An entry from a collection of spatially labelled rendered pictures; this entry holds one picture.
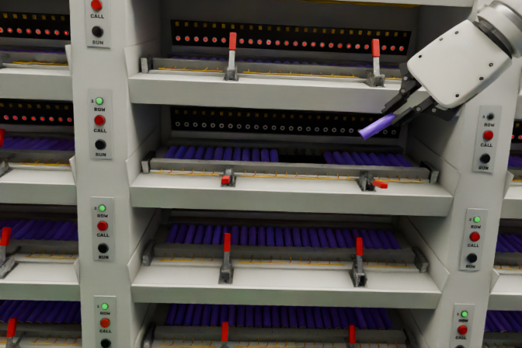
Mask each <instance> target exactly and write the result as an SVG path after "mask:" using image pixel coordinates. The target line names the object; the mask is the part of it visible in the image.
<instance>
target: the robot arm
mask: <svg viewBox="0 0 522 348"><path fill-rule="evenodd" d="M477 13H478V15H477V17H478V22H477V21H473V22H472V23H471V22H469V21H468V20H465V21H464V22H462V23H460V24H458V25H456V26H455V27H453V28H452V29H450V30H448V31H447V32H446V33H444V34H443V35H441V36H440V37H438V38H436V39H435V40H434V41H433V42H432V43H430V44H428V45H427V46H426V47H424V48H423V49H422V50H421V51H420V52H418V53H417V54H416V55H414V56H413V57H412V58H411V59H410V60H409V61H407V62H406V63H403V64H400V65H399V70H400V73H401V76H402V83H401V88H400V90H399V94H398V95H396V96H395V97H394V98H392V99H391V100H390V101H388V102H387V103H386V104H385V107H384V109H383V110H382V111H381V112H382V113H383V114H385V115H387V114H389V113H394V112H395V111H396V110H397V109H399V108H400V107H401V106H403V105H404V104H405V103H407V101H408V100H407V99H408V98H409V97H410V96H411V95H412V94H413V93H414V92H415V91H417V90H418V89H419V88H421V87H423V88H424V89H425V90H426V91H427V92H428V93H429V94H430V96H429V97H428V98H426V99H425V100H423V101H422V102H421V103H420V104H419V105H417V106H414V107H413V108H412V107H409V108H408V109H407V110H405V111H404V112H402V113H401V114H399V115H398V116H397V117H396V118H395V119H394V120H392V121H391V125H392V126H394V127H398V126H401V127H403V126H405V125H406V124H407V123H409V122H410V121H411V120H413V119H414V118H416V117H417V116H419V115H432V116H436V117H439V118H441V119H443V120H446V121H447V122H451V121H452V120H453V119H454V117H455V116H456V114H457V113H458V111H459V110H460V108H462V107H463V106H464V105H465V104H466V103H468V102H469V101H471V100H472V99H474V98H475V97H476V96H477V95H478V94H479V93H480V92H482V91H483V90H484V89H486V88H487V87H488V86H489V85H491V84H492V83H493V82H494V81H495V80H497V78H498V77H499V76H501V75H502V74H503V73H504V72H505V71H506V70H507V69H508V68H509V67H510V66H511V65H512V63H513V62H512V61H511V60H512V59H513V58H512V57H515V58H520V57H522V0H494V1H492V2H491V4H489V5H487V4H483V5H481V6H480V7H479V8H478V9H477ZM410 72H411V74H412V75H413V76H414V78H411V75H410ZM438 104H440V105H441V106H442V107H443V108H444V109H446V110H442V109H439V108H437V107H436V106H437V105H438Z"/></svg>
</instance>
